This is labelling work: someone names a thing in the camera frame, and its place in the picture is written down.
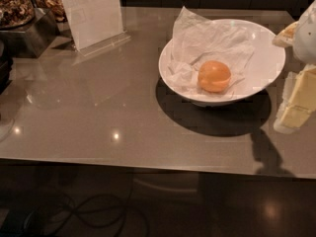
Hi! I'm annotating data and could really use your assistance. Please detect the metal stand with nut bowl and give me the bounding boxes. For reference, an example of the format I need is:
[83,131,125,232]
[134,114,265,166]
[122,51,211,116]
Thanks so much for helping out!
[0,0,59,58]

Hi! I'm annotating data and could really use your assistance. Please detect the black cable on floor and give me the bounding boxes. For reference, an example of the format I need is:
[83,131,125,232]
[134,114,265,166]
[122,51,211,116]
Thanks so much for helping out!
[21,173,151,237]

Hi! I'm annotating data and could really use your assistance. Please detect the orange fruit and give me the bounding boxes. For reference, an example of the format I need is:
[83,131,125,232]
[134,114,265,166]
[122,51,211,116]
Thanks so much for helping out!
[197,60,231,93]

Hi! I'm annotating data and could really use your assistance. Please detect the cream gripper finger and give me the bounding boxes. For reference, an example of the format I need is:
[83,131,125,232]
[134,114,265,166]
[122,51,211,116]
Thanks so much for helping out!
[273,22,298,47]
[274,64,316,134]

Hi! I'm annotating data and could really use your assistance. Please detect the white crumpled paper napkin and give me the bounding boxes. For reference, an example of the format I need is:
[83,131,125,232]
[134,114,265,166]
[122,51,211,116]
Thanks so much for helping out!
[167,7,255,99]

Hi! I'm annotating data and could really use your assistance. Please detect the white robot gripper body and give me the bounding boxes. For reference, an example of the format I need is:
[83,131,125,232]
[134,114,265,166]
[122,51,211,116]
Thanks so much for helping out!
[292,0,316,64]

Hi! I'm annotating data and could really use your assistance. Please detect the clear acrylic sign holder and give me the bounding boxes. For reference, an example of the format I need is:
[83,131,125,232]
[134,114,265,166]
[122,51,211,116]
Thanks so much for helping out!
[61,0,130,56]

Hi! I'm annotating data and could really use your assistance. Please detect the glass jar of nuts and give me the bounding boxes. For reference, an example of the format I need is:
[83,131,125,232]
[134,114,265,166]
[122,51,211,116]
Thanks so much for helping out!
[31,0,68,24]

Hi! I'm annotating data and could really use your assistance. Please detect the white ceramic bowl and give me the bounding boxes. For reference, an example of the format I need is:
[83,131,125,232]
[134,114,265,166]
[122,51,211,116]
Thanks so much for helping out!
[158,19,285,106]

